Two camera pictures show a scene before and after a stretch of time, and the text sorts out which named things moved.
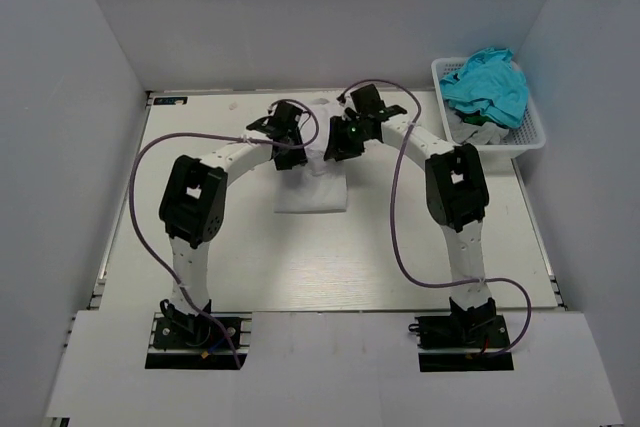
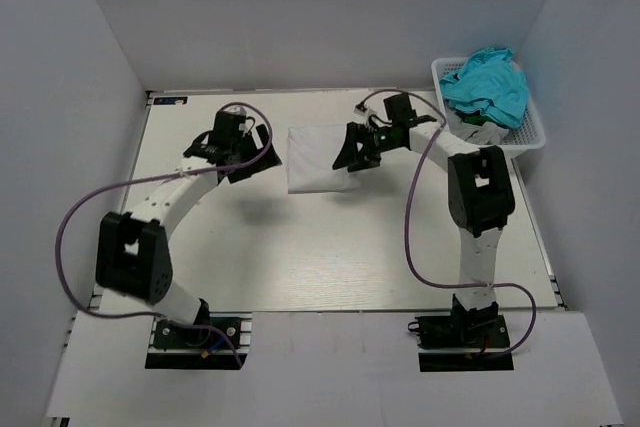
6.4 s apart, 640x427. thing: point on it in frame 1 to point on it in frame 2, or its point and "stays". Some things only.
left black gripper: (297, 157) to (269, 160)
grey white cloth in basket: (488, 134) stays
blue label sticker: (181, 100) stays
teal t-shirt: (487, 81) stays
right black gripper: (338, 145) to (367, 158)
